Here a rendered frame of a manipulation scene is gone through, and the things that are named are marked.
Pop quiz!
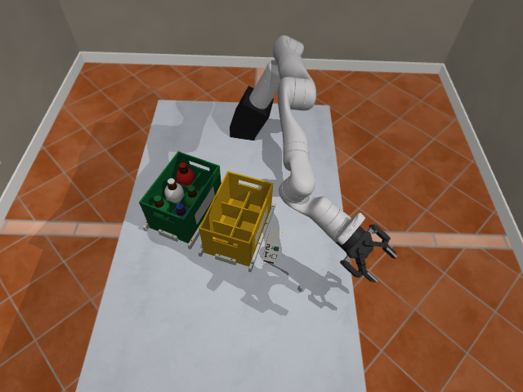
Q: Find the yellow crate with dividers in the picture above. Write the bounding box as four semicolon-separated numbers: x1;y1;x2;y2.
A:
199;179;272;266

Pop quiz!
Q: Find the white paper pick list strip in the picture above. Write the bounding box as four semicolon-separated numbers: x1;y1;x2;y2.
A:
261;228;283;266

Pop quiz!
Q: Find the blue bottle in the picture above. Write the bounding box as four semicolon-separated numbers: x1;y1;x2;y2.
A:
173;203;189;218

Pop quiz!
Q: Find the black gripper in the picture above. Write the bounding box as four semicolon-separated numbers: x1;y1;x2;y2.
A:
336;225;397;283

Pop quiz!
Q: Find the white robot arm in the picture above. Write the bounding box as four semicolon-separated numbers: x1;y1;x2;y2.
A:
249;35;365;245

